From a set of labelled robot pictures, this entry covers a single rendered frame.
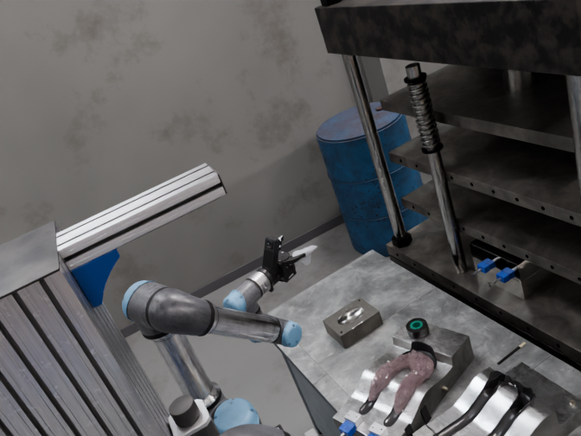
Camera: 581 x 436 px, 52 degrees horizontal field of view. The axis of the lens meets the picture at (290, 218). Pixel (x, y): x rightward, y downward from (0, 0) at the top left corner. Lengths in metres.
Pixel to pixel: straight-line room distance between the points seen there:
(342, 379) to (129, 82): 2.65
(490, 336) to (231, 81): 2.77
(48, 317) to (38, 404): 0.17
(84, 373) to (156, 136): 3.33
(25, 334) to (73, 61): 3.26
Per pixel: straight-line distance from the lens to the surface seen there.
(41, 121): 4.27
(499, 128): 2.20
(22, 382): 1.14
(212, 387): 1.82
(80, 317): 1.08
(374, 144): 2.77
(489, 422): 2.00
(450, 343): 2.24
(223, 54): 4.39
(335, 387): 2.37
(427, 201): 2.84
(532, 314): 2.49
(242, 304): 1.80
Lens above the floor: 2.41
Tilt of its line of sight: 26 degrees down
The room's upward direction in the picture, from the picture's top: 21 degrees counter-clockwise
